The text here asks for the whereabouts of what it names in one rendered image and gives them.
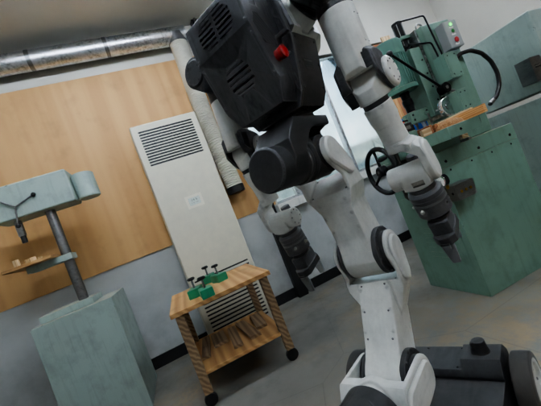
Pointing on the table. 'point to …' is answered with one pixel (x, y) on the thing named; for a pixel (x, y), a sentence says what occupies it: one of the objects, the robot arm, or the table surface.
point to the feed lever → (426, 76)
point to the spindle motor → (408, 82)
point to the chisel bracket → (416, 117)
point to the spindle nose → (407, 102)
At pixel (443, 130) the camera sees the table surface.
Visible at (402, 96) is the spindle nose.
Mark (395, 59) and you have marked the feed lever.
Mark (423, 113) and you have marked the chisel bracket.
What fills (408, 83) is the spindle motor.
